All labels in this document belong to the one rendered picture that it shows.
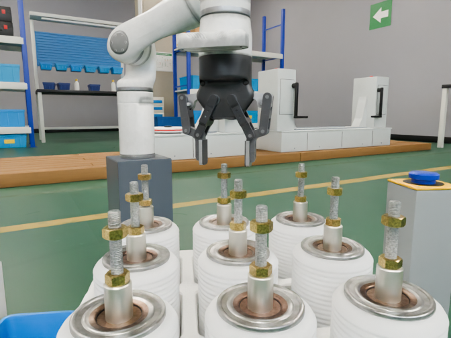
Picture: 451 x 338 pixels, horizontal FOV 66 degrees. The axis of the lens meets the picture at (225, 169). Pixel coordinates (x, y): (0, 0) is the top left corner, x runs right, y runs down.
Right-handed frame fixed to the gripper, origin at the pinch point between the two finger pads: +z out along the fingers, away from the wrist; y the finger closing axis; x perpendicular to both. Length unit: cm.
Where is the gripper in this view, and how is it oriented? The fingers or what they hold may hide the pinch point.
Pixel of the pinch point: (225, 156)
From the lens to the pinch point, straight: 51.8
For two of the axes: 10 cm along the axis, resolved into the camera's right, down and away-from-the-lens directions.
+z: 0.0, 9.9, 1.6
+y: -9.7, -0.4, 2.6
